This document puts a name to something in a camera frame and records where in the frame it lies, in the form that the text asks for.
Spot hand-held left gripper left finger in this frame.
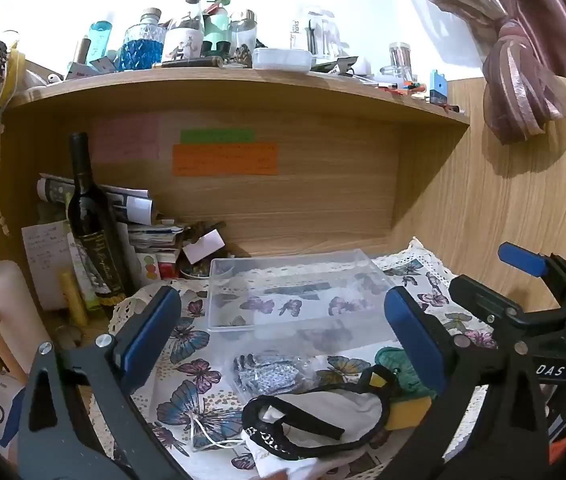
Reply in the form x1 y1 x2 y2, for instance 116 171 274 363
17 285 189 480

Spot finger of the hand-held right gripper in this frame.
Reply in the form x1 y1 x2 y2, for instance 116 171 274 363
498 241 566 311
449 274 538 346

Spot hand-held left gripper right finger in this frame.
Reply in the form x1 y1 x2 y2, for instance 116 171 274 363
384 286 548 480

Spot teal green fabric pouch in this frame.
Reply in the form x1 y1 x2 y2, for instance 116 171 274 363
374 345 428 398

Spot yellow sponge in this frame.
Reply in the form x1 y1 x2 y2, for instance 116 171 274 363
368 372 434 431

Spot clear plastic container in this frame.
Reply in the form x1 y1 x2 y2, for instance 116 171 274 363
208 249 404 333

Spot white cloth with black trim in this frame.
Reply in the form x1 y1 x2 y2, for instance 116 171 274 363
240 365 394 478

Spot butterfly printed tablecloth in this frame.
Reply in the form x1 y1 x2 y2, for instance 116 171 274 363
88 237 514 480

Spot yellow tube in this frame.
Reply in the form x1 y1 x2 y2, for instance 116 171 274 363
60 272 89 328

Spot stack of papers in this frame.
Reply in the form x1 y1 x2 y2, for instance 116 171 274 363
126 217 186 261

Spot small white card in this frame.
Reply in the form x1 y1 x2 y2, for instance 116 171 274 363
182 230 226 265

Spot white handwritten note paper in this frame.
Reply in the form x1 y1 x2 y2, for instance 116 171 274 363
22 220 76 311

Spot dark wine bottle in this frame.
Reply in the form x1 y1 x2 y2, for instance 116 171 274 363
66 131 136 311

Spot rolled magazines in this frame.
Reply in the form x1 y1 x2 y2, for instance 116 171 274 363
37 173 156 223

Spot pale pink cylinder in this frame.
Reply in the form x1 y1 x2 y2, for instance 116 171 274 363
0 260 54 386

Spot pink striped curtain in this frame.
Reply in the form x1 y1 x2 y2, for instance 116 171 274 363
395 0 566 146

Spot orange sticky note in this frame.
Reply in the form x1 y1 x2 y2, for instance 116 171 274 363
172 143 279 177

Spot pink sticky note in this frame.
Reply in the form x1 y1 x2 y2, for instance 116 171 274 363
92 114 161 163

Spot green sticky note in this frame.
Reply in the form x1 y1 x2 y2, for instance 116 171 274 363
180 128 255 144

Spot clear glass jar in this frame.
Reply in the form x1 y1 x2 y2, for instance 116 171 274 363
380 41 416 83

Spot wooden shelf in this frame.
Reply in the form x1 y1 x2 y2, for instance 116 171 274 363
0 67 471 126

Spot dark brown tube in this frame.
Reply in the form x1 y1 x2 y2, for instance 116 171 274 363
153 56 224 68

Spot glass bottle with blue liquid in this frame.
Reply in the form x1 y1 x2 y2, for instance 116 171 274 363
120 7 166 72

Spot white plastic lidded box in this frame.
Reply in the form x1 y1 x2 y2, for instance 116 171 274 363
252 48 313 72

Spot tall clear bottle with cork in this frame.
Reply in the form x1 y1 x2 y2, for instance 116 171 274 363
163 0 206 63

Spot teal cylindrical bottle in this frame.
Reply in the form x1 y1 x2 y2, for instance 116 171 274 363
88 20 114 63

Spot clear acrylic organiser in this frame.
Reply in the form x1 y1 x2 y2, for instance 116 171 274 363
290 5 344 58

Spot mint green spray bottle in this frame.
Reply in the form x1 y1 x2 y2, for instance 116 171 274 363
202 0 232 56

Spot glass jar with metal lid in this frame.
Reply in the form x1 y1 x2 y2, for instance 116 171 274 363
229 9 258 53

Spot thin white cord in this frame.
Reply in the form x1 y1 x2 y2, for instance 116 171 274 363
185 412 246 453

